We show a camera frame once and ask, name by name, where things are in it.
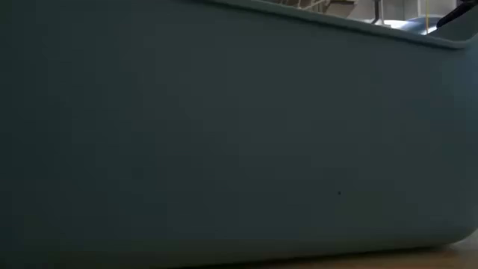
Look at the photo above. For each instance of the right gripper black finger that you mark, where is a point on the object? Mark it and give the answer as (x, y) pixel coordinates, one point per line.
(452, 16)

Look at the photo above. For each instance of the dark tripod stand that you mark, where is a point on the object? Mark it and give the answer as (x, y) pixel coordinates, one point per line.
(378, 11)

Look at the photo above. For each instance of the dark blue plastic bin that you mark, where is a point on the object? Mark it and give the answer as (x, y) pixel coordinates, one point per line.
(224, 130)

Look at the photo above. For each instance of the beige wooden frame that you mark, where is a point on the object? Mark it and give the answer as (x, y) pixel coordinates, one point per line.
(336, 8)

